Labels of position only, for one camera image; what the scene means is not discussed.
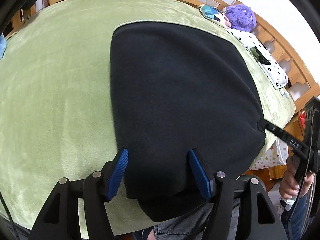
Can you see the green bed blanket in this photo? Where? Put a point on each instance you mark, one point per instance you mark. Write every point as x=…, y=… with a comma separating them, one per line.
x=56, y=118

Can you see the black pants with white stripe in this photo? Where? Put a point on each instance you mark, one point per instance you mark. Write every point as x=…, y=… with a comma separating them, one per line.
x=175, y=88

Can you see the geometric teal cushion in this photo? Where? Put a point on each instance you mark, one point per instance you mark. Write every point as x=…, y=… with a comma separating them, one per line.
x=213, y=14

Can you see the light blue fleece garment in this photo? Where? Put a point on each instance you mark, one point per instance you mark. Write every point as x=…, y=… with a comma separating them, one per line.
x=3, y=45

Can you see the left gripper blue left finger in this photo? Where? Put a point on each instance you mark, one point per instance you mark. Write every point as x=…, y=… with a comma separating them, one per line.
x=99, y=188

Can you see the star patterned bag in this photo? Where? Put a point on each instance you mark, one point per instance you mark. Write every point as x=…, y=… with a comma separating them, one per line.
x=276, y=155

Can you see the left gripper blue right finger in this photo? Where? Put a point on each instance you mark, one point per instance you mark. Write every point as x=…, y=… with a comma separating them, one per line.
x=217, y=189

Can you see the person right hand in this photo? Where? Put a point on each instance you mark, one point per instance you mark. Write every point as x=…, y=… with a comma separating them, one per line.
x=289, y=187

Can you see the purple plush toy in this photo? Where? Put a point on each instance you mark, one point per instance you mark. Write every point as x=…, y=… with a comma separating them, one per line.
x=241, y=17

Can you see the white black-dotted pillow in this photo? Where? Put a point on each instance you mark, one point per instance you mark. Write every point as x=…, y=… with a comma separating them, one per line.
x=270, y=67

